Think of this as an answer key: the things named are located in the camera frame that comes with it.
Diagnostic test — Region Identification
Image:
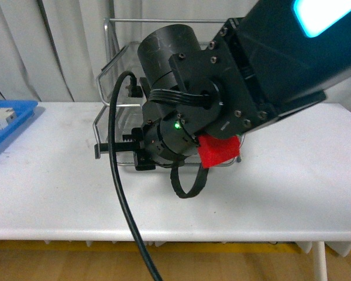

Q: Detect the thick black cable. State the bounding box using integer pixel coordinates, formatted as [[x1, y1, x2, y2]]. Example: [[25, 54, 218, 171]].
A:
[[108, 71, 164, 281]]

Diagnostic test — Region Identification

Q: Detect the blue plastic tray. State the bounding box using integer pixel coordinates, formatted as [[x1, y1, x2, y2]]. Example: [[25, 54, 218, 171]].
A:
[[0, 100, 38, 154]]

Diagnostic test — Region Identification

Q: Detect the white pleated curtain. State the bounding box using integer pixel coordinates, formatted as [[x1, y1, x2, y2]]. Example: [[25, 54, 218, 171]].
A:
[[0, 0, 351, 104]]

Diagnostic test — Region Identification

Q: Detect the red plastic block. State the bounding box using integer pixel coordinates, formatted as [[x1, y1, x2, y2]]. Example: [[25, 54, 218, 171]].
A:
[[198, 134, 240, 169]]

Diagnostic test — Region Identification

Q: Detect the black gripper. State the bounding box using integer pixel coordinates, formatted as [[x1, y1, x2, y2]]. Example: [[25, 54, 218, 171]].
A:
[[94, 109, 204, 171]]

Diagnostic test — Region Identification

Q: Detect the black flat ribbon cable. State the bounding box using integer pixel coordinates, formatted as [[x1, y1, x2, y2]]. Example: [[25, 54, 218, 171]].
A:
[[170, 160, 209, 199]]

